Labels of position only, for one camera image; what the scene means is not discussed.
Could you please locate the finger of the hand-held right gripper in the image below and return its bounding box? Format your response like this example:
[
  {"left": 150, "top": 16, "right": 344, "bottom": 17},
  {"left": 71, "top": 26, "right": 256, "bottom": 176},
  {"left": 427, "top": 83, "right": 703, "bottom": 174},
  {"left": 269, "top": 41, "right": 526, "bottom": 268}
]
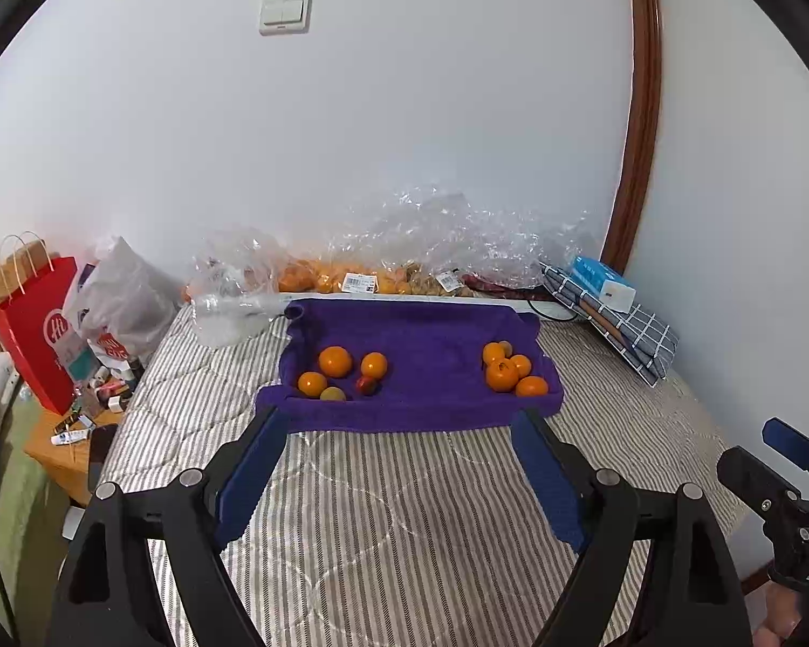
[
  {"left": 762, "top": 418, "right": 809, "bottom": 474},
  {"left": 716, "top": 446, "right": 805, "bottom": 527}
]

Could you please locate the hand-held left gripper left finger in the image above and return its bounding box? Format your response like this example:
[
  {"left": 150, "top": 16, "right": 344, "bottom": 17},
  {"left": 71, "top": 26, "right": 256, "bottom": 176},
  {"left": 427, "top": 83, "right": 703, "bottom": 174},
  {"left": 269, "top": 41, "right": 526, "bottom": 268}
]
[{"left": 44, "top": 406, "right": 292, "bottom": 647}]

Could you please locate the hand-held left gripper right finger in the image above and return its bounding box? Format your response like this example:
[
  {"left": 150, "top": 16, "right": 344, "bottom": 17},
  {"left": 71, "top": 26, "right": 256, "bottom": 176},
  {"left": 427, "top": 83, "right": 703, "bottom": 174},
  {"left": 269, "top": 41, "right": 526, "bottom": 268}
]
[{"left": 512, "top": 408, "right": 756, "bottom": 647}]

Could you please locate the wrinkled tangerine with stem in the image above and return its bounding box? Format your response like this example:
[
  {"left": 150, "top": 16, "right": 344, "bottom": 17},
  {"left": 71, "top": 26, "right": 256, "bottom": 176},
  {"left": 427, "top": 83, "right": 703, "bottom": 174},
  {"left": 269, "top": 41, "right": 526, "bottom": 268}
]
[{"left": 485, "top": 362, "right": 520, "bottom": 393}]

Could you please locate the person's right hand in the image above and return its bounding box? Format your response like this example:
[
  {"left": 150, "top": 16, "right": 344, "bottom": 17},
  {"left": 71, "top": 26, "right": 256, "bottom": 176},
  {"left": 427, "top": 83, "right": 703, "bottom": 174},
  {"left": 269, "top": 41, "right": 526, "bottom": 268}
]
[{"left": 753, "top": 583, "right": 803, "bottom": 647}]

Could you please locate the black phone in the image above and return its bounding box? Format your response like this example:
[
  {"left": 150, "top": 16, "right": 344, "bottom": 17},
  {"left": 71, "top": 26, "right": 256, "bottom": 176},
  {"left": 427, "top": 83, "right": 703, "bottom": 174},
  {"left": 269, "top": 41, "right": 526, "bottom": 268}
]
[{"left": 86, "top": 424, "right": 117, "bottom": 494}]

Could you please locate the purple towel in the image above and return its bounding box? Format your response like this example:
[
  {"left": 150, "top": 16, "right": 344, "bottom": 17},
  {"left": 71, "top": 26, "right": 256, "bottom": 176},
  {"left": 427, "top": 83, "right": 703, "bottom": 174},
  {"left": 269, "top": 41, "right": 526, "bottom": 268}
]
[{"left": 255, "top": 298, "right": 565, "bottom": 433}]

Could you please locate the pile of small cosmetics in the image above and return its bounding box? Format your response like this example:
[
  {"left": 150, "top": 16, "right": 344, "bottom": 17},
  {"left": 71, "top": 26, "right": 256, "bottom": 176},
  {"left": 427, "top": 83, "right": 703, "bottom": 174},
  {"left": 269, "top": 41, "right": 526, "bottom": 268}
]
[{"left": 50, "top": 359, "right": 144, "bottom": 447}]

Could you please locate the grey checkered cloth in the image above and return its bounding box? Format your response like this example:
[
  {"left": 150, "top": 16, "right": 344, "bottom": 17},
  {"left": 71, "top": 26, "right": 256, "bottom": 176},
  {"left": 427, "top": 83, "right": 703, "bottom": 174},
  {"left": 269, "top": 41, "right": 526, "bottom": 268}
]
[{"left": 538, "top": 261, "right": 680, "bottom": 388}]

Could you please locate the clear plastic bag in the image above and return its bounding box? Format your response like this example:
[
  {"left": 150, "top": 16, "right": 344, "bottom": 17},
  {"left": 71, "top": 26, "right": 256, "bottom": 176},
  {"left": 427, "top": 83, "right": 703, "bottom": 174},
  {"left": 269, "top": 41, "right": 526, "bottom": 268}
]
[{"left": 187, "top": 228, "right": 291, "bottom": 346}]

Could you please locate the bag of red dates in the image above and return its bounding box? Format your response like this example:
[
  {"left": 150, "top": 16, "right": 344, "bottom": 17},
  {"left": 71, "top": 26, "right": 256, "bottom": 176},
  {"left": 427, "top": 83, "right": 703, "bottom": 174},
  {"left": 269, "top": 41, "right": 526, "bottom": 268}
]
[{"left": 462, "top": 273, "right": 549, "bottom": 303}]

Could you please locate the wooden nightstand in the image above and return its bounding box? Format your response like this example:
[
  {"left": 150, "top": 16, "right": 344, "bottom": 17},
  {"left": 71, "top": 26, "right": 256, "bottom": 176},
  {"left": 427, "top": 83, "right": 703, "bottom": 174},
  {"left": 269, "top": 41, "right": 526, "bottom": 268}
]
[{"left": 23, "top": 404, "right": 121, "bottom": 508}]

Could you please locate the white and blue tissue pack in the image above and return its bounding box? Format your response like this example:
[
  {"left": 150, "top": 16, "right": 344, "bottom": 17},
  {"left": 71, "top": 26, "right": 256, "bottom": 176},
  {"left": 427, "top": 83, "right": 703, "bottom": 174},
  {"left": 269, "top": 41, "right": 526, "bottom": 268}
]
[{"left": 570, "top": 254, "right": 639, "bottom": 314}]

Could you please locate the plastic bag of oranges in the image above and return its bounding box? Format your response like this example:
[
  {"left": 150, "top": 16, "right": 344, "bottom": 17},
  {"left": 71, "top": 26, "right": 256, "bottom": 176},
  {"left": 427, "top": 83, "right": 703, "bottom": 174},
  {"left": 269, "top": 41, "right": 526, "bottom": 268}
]
[{"left": 276, "top": 252, "right": 412, "bottom": 298}]

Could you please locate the white plastic bag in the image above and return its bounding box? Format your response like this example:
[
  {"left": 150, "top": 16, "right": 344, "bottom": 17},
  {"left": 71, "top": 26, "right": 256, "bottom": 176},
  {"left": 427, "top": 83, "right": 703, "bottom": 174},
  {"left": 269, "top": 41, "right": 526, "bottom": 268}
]
[{"left": 63, "top": 236, "right": 181, "bottom": 370}]

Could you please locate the bag of brown longans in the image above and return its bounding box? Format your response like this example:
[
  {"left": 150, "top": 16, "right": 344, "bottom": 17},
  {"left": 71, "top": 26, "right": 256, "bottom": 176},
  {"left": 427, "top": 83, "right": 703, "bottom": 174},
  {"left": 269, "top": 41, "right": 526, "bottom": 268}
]
[{"left": 404, "top": 261, "right": 476, "bottom": 298}]

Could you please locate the green cloth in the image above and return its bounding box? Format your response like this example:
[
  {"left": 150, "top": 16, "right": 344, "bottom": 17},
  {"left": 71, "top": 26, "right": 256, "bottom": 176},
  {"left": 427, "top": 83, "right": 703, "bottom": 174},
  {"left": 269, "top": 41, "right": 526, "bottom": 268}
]
[{"left": 0, "top": 387, "right": 72, "bottom": 647}]

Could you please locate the red paper shopping bag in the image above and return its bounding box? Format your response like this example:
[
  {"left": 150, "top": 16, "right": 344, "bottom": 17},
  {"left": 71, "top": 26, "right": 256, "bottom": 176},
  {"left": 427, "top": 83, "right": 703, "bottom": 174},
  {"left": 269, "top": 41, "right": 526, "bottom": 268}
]
[{"left": 0, "top": 231, "right": 83, "bottom": 417}]

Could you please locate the crumpled clear plastic wrap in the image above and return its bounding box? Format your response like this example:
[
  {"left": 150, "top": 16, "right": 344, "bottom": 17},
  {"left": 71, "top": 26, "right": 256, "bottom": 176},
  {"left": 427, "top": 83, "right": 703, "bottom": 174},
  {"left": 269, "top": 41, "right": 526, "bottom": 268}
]
[{"left": 330, "top": 183, "right": 602, "bottom": 291}]

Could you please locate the black cable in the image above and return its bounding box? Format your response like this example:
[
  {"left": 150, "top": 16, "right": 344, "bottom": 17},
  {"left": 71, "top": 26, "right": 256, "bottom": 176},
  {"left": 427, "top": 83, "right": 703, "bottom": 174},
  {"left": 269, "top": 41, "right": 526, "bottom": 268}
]
[{"left": 527, "top": 295, "right": 586, "bottom": 326}]

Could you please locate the brown wooden door frame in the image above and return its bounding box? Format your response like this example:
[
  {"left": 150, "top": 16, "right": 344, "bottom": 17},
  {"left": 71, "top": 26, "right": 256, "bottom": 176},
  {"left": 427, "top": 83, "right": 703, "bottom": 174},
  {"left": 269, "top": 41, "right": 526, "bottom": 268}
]
[{"left": 600, "top": 0, "right": 664, "bottom": 272}]

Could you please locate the white wall light switch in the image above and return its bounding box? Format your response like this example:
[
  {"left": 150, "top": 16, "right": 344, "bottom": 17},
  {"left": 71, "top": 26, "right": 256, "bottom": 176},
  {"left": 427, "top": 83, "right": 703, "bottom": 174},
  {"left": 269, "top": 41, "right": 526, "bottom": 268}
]
[{"left": 257, "top": 0, "right": 314, "bottom": 37}]

